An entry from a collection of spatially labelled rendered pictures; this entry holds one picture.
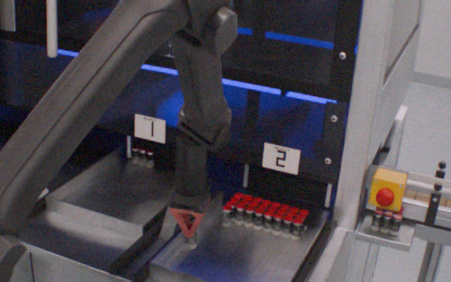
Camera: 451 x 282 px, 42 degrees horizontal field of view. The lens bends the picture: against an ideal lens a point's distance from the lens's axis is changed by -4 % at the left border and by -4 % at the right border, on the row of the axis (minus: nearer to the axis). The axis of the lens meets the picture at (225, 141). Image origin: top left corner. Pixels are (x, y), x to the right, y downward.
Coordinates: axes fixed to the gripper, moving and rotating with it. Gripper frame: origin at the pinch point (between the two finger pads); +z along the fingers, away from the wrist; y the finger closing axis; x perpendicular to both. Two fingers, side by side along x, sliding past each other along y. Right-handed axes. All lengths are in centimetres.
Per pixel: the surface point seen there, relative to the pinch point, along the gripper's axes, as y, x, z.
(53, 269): 41, 53, 51
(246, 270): 1.6, -11.3, 9.0
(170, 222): 10.6, 6.8, 6.0
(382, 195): 19.2, -37.6, -2.1
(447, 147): 307, -117, 113
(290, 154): 27.5, -16.6, -5.1
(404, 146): 297, -85, 112
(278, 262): 6.3, -17.3, 9.3
